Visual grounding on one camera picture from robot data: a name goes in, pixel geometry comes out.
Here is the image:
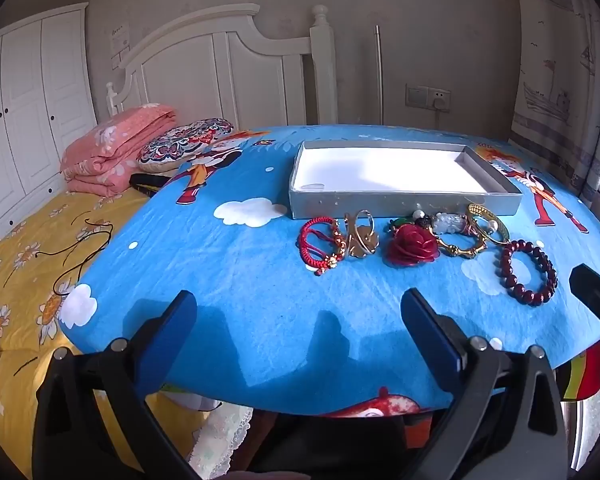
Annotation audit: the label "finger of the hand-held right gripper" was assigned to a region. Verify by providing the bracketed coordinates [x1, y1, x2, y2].
[569, 262, 600, 333]

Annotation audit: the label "white wardrobe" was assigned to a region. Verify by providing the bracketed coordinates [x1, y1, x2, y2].
[0, 2, 98, 256]

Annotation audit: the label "gold bead bracelet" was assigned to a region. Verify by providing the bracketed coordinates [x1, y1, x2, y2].
[466, 203, 511, 246]

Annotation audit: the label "patterned pillow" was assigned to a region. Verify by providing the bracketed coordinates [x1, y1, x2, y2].
[137, 118, 235, 173]

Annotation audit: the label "red rose brooch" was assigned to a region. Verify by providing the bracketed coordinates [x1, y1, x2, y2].
[384, 224, 441, 268]

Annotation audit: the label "metal pole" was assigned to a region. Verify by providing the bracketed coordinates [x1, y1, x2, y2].
[373, 24, 385, 126]

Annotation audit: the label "yellow floral bed sheet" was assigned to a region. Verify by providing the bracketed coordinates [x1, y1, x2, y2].
[0, 192, 221, 480]

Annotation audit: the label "pale jade pendant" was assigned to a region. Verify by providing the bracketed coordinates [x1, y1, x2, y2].
[430, 212, 468, 235]

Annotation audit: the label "white bed headboard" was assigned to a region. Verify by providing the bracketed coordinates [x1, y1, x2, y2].
[105, 4, 338, 128]

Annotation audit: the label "wall socket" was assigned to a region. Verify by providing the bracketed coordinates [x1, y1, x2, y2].
[428, 87, 452, 112]

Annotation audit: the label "white lace cloth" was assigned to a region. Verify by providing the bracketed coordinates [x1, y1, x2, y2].
[187, 400, 253, 480]

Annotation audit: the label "pink folded quilt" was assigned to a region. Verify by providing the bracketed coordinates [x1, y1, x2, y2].
[61, 103, 177, 196]

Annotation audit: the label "red string bracelet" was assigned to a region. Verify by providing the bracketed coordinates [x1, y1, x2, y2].
[296, 216, 346, 276]

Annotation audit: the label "striped colourful stool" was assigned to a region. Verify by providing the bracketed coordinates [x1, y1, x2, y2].
[555, 340, 600, 403]

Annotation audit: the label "blue printed tablecloth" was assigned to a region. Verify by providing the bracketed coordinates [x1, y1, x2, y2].
[57, 125, 600, 418]

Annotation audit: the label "gold bangle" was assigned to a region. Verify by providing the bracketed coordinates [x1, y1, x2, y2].
[436, 232, 487, 259]

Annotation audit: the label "grey cardboard tray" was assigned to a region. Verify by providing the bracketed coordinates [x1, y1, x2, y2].
[288, 140, 523, 221]

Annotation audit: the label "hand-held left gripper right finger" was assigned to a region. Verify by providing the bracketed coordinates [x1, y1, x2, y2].
[400, 287, 568, 480]

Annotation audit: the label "gold hoop earrings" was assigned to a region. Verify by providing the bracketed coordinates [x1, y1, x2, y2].
[341, 209, 381, 260]

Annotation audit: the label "printed curtain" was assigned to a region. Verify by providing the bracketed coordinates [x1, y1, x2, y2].
[510, 0, 600, 206]

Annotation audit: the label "black strap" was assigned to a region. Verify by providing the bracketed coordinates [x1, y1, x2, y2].
[130, 172, 173, 196]

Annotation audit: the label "paper note on wall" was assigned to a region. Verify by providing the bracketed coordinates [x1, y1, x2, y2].
[109, 24, 131, 68]

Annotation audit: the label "dark red bead bracelet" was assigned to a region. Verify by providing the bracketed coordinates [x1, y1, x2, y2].
[499, 239, 558, 306]

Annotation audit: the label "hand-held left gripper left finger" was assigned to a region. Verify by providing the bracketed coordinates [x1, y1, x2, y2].
[32, 289, 201, 480]

